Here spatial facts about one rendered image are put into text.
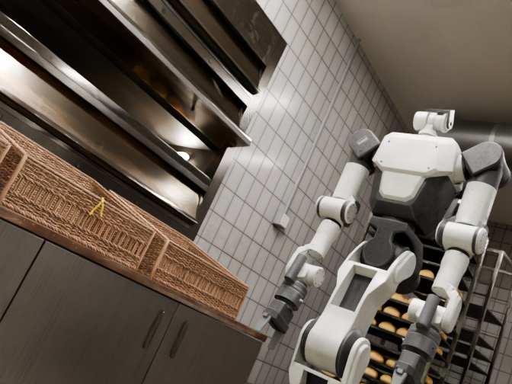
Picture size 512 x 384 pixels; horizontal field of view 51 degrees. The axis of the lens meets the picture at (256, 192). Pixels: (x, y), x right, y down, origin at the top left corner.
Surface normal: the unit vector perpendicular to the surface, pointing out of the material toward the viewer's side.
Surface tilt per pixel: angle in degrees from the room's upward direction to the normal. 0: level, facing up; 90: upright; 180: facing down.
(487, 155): 88
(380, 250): 90
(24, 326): 90
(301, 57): 90
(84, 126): 70
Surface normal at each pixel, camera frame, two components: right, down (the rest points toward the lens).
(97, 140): 0.85, -0.15
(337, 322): -0.30, -0.76
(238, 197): 0.76, 0.16
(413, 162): -0.51, -0.44
